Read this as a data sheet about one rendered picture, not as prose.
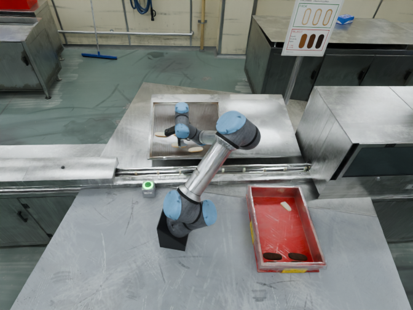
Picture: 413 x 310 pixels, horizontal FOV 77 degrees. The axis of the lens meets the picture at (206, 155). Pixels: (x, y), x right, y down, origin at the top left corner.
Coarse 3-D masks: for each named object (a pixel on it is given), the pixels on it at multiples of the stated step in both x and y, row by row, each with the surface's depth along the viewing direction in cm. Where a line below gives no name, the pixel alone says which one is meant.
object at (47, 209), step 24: (96, 144) 186; (0, 192) 154; (24, 192) 155; (48, 192) 156; (72, 192) 156; (0, 216) 172; (24, 216) 174; (48, 216) 176; (384, 216) 186; (408, 216) 188; (0, 240) 195; (24, 240) 198; (48, 240) 201
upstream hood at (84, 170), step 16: (0, 160) 157; (16, 160) 158; (32, 160) 159; (48, 160) 159; (64, 160) 160; (80, 160) 161; (96, 160) 161; (112, 160) 162; (0, 176) 149; (16, 176) 150; (32, 176) 150; (48, 176) 151; (64, 176) 152; (80, 176) 152; (96, 176) 153; (112, 176) 155
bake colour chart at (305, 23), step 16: (304, 0) 169; (320, 0) 170; (336, 0) 171; (304, 16) 177; (320, 16) 177; (336, 16) 178; (288, 32) 184; (304, 32) 184; (320, 32) 185; (288, 48) 192; (304, 48) 193; (320, 48) 194
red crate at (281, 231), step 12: (264, 204) 156; (276, 204) 157; (288, 204) 157; (264, 216) 151; (276, 216) 151; (288, 216) 152; (264, 228) 145; (276, 228) 146; (288, 228) 146; (300, 228) 146; (264, 240) 140; (276, 240) 140; (288, 240) 141; (300, 240) 141; (264, 252) 136; (276, 252) 136; (288, 252) 136; (300, 252) 137
